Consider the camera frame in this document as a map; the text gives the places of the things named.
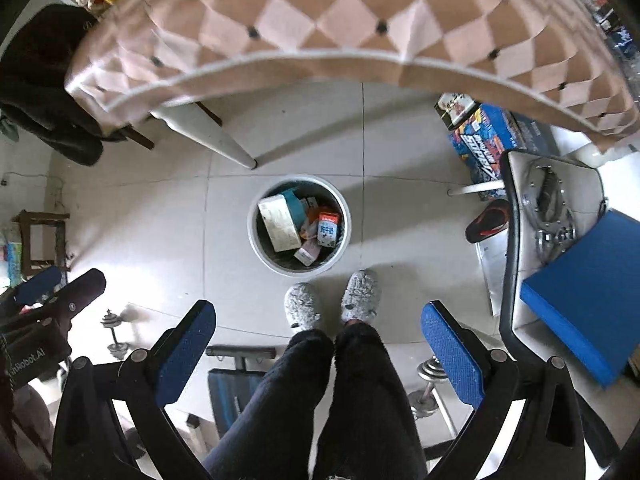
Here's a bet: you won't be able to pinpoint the person's grey slipper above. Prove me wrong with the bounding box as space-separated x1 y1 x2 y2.
340 269 382 325
284 282 323 331

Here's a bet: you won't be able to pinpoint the person's right leg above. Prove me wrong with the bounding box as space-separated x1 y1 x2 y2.
310 321 428 480

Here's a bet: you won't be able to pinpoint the long white pink-printed box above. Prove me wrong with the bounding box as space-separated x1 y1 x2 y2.
293 240 321 267

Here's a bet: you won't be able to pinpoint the person's left grey slipper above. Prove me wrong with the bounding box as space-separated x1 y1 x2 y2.
284 282 323 331

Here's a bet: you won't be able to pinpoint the white round trash bin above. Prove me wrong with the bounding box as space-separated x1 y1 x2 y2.
247 175 353 277

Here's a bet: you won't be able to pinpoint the person's left leg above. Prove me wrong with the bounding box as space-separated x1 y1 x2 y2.
202 329 335 480

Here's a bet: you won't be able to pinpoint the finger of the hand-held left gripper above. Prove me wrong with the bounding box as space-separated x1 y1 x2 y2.
0 266 63 311
30 268 107 333

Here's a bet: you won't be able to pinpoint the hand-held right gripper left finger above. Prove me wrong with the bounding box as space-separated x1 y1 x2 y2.
52 300 217 480

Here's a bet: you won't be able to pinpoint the brown checkered tablecloth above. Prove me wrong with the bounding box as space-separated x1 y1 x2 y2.
64 0 640 153

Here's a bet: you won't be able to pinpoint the person's right grey slipper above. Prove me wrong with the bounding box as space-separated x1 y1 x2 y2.
340 269 382 325

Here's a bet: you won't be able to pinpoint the red and black sandal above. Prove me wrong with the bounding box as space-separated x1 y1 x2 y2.
465 199 512 245

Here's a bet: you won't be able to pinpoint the green and blue plastic bag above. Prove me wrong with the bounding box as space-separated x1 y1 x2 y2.
280 187 308 231

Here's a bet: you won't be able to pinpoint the metal weight plates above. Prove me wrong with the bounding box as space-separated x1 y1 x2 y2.
522 157 578 263

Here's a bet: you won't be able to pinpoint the blue foam cushion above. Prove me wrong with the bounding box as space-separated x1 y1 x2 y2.
520 207 640 388

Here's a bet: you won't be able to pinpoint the blue printed toy box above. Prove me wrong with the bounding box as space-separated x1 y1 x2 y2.
447 104 558 201

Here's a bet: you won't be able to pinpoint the person's leg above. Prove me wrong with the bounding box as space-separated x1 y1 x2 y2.
202 329 335 480
310 321 428 480

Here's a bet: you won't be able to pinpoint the small wooden stool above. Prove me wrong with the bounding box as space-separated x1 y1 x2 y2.
12 210 71 273

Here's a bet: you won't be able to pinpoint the white cardboard medicine box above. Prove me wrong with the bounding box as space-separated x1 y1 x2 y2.
257 195 303 253

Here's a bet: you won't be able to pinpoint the black framed chair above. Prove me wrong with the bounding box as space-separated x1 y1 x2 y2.
499 149 640 466

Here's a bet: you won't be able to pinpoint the gold and black box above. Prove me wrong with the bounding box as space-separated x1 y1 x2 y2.
435 92 481 128

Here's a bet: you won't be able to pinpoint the metal dumbbell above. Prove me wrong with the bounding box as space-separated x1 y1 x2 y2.
100 310 131 361
407 355 451 418

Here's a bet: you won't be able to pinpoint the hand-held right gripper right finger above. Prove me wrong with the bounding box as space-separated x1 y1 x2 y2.
421 301 588 480

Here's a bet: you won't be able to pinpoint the black jacket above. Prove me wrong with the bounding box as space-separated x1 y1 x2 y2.
0 4 108 167

